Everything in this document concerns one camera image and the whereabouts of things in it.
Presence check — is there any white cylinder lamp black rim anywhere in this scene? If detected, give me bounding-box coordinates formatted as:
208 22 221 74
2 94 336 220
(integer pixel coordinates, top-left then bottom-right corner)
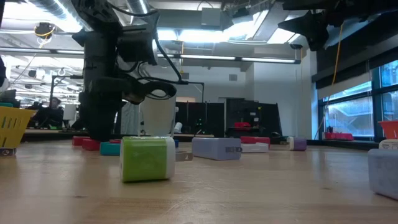
139 88 180 138

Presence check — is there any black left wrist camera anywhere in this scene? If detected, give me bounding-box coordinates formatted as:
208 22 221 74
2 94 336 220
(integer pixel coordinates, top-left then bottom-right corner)
123 81 147 105

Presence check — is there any purple white charger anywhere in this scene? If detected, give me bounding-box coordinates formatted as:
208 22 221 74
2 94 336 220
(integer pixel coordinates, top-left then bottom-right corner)
286 136 308 152

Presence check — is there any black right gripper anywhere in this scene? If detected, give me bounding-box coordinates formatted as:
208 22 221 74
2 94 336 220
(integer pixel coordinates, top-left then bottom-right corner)
277 0 398 52

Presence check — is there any teal digital display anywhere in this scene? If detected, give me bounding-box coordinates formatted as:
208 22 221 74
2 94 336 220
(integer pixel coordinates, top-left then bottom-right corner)
99 141 121 156

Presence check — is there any long ceiling light strip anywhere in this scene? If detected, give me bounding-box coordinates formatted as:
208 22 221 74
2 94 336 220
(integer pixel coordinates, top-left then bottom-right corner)
0 46 302 65

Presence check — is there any red cube charger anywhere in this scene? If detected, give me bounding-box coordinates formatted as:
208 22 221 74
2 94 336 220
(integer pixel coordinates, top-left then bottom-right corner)
241 136 271 146

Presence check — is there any grey fabric cover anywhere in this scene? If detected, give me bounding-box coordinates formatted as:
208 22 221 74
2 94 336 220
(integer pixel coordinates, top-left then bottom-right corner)
120 101 141 136

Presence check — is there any red storage bin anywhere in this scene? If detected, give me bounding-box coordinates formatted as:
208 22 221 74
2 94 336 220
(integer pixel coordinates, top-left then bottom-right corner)
324 132 354 142

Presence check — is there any person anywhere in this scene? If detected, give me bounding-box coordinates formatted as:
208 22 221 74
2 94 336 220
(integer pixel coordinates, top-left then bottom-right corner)
32 96 65 129

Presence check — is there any black background rig frame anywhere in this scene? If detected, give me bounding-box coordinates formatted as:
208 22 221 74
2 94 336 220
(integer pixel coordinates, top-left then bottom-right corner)
49 74 85 110

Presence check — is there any white panel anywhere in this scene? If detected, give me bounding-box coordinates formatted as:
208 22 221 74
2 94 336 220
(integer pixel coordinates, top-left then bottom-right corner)
63 103 78 121

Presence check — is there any grey junction box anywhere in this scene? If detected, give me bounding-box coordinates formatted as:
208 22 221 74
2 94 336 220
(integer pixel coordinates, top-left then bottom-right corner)
201 7 222 27

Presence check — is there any silver air duct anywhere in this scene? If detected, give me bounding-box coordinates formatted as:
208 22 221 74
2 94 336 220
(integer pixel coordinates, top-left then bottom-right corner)
126 0 150 18

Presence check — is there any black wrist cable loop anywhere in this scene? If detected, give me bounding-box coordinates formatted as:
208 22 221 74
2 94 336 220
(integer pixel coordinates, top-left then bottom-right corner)
107 1 190 101

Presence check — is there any black pegboard cabinet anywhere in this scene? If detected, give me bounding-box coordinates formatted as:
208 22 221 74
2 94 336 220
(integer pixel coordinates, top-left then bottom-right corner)
226 98 282 138

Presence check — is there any black partition panel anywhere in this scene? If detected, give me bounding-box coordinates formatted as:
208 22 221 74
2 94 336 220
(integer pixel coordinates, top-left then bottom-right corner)
175 101 226 138

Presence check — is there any black aluminium table frame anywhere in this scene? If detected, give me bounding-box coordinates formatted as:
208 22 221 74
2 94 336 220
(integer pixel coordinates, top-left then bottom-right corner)
17 133 381 149

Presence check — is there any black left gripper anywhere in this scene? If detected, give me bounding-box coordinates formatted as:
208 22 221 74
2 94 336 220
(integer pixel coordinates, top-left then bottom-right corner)
78 73 125 141

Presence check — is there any orange plastic basket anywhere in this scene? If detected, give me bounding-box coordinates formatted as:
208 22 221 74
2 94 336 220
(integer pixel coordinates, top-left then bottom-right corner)
378 120 398 140

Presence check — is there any yellow hanging cable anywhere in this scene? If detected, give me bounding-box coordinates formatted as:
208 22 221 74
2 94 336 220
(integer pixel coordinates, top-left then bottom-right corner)
313 23 345 141

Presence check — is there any small red block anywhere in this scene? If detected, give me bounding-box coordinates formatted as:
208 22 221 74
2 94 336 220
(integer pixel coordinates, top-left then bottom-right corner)
72 136 91 147

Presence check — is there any yellow cable coil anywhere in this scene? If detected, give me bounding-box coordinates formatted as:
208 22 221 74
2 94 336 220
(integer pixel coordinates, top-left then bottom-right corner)
33 22 57 40

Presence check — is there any yellow plastic basket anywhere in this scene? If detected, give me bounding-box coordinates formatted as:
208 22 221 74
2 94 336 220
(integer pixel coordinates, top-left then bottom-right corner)
0 105 37 148

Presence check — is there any red digital display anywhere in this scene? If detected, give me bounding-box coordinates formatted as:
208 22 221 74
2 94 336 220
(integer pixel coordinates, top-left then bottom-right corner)
81 139 101 152

